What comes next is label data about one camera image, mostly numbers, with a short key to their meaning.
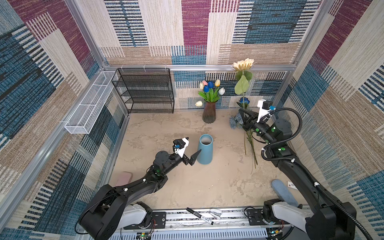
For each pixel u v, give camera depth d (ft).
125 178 2.76
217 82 3.08
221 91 3.04
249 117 2.13
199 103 3.01
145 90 3.64
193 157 2.26
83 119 2.33
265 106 1.94
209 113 3.42
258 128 2.05
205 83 3.09
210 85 3.08
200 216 2.43
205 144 2.50
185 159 2.26
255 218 2.39
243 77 1.99
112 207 1.40
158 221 2.40
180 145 2.09
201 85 3.01
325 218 1.24
